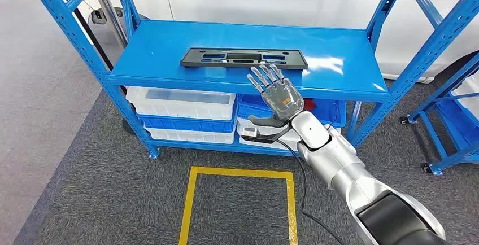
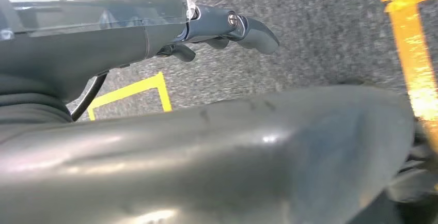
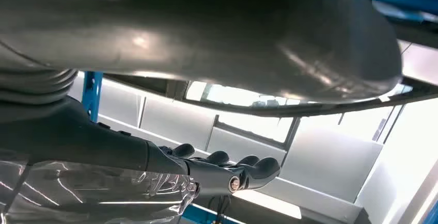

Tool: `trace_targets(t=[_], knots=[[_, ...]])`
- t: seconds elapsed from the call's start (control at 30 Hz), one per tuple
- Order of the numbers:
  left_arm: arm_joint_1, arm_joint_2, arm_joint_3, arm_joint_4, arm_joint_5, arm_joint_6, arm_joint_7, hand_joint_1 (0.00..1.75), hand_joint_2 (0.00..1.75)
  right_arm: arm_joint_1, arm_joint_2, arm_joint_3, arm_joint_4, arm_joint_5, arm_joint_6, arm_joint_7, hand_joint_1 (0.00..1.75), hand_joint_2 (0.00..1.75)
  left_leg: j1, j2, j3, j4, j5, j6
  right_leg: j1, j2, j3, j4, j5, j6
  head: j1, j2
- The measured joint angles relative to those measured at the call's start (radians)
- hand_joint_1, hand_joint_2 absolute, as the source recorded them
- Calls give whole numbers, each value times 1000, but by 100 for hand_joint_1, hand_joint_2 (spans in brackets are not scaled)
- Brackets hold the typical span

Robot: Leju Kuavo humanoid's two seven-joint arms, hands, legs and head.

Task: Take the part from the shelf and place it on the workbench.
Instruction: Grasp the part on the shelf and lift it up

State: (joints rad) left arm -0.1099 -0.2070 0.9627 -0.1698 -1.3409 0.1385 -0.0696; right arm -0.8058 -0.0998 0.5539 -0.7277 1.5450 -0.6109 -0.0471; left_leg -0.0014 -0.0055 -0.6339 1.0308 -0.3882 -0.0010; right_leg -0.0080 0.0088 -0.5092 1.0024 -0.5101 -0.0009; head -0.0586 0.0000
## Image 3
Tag blue metal shelf rack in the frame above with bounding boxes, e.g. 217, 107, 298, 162
81, 0, 438, 224

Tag clear plastic film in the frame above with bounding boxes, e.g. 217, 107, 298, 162
0, 159, 200, 224

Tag white car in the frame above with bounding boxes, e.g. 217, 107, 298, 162
68, 39, 438, 224

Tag thin black cable bundle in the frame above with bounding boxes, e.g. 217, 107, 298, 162
207, 195, 234, 224

